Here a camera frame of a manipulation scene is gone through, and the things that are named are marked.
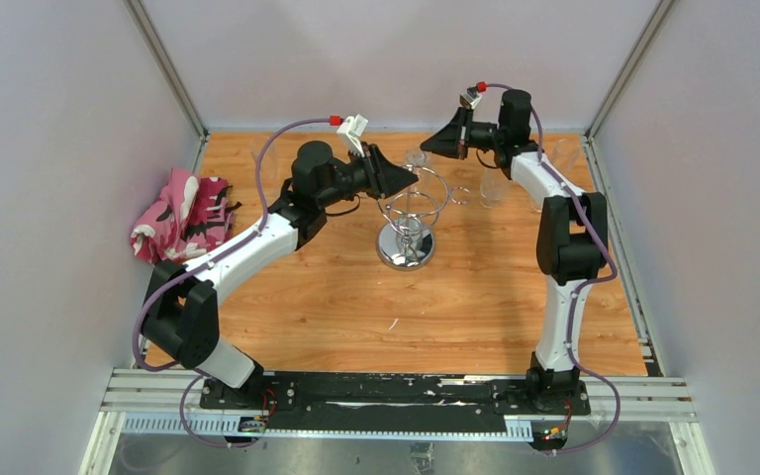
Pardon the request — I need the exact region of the chrome wine glass rack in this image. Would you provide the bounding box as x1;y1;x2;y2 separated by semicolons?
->
375;164;471;271

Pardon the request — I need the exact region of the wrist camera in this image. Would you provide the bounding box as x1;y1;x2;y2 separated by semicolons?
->
459;87;482;111
336;114;368;157

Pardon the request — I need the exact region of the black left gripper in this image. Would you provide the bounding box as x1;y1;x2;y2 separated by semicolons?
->
318;144;418;210

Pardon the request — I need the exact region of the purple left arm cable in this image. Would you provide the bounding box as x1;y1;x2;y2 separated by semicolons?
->
132;115;342;451

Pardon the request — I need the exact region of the pink camouflage cloth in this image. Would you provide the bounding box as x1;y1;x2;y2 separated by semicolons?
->
130;167;241;264

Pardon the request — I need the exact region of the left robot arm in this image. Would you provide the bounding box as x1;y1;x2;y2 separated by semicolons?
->
135;141;418;409

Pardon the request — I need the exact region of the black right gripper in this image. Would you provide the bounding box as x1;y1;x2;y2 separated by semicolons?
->
422;106;507;160

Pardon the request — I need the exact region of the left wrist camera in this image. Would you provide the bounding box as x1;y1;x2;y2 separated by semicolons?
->
336;114;368;157

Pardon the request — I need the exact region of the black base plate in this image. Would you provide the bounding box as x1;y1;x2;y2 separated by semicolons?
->
199;371;591;433

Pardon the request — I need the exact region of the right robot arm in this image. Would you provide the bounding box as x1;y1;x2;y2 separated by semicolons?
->
421;82;612;414

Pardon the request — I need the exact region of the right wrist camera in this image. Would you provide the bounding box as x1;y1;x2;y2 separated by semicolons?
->
459;87;482;111

